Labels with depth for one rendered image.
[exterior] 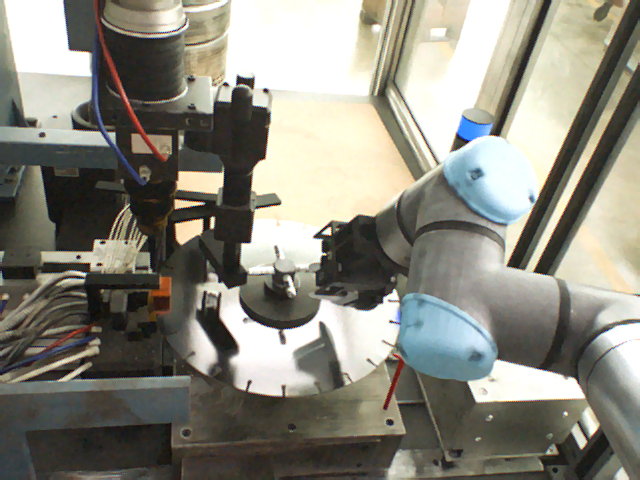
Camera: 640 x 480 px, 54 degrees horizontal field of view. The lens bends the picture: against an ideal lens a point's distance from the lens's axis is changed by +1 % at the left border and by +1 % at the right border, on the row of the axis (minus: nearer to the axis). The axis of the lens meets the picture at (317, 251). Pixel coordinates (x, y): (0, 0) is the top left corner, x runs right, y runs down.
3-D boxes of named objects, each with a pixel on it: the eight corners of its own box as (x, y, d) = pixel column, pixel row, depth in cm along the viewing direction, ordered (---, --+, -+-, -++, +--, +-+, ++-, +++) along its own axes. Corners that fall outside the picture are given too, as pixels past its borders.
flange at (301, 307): (266, 336, 78) (268, 322, 77) (224, 281, 85) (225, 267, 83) (337, 307, 84) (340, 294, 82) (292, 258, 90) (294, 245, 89)
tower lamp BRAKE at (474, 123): (480, 127, 91) (487, 108, 89) (491, 143, 88) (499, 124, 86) (451, 125, 90) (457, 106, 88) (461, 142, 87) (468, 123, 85)
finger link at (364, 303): (339, 280, 78) (374, 259, 70) (352, 282, 78) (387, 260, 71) (341, 317, 76) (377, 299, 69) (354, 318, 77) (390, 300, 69)
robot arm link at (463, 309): (558, 377, 44) (564, 242, 49) (401, 340, 45) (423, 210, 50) (518, 401, 51) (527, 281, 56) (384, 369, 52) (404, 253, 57)
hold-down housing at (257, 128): (259, 225, 75) (276, 67, 62) (255, 251, 72) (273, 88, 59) (212, 221, 74) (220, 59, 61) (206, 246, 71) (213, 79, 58)
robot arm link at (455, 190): (461, 199, 47) (473, 111, 51) (386, 247, 56) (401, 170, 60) (543, 238, 49) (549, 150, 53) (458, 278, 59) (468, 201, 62)
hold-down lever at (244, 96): (265, 75, 62) (237, 67, 61) (263, 95, 56) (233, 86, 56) (244, 148, 66) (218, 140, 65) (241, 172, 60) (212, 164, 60)
